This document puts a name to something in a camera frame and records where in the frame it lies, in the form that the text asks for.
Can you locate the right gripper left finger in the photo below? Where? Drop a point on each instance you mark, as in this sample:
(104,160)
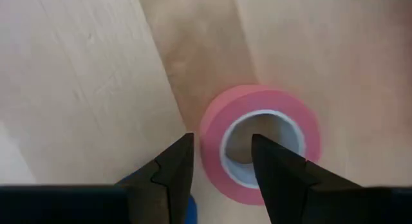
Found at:
(112,201)

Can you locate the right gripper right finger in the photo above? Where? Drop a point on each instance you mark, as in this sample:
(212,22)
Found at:
(305,195)

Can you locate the pink tape roll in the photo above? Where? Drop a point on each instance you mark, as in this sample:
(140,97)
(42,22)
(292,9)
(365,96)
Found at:
(225,114)

